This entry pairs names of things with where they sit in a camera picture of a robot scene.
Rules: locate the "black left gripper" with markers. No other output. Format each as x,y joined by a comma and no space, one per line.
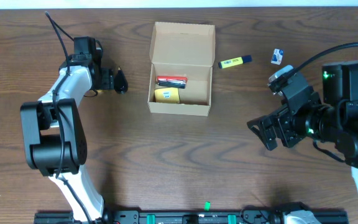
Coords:
108,83

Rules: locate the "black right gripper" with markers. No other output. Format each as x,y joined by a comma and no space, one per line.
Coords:
279,124

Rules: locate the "yellow sticky note pad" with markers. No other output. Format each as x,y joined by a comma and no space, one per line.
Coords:
167,95

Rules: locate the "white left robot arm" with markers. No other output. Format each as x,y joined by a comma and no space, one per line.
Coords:
54,139

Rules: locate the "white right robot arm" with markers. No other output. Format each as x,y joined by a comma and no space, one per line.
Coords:
332,117

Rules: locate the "black teardrop tape dispenser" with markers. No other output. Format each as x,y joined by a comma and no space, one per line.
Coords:
120,82

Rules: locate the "red black stapler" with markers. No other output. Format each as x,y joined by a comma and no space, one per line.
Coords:
172,81

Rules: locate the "small white blue eraser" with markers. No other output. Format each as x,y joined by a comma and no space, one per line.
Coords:
277,57

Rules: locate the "yellow highlighter with blue cap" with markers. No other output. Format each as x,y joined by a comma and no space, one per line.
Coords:
235,61

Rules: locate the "open cardboard box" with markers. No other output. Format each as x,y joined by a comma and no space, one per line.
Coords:
183,50

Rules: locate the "small green clip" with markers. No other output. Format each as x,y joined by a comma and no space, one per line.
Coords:
207,206

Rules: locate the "black mounting rail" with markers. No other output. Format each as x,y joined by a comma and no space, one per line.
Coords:
295,212

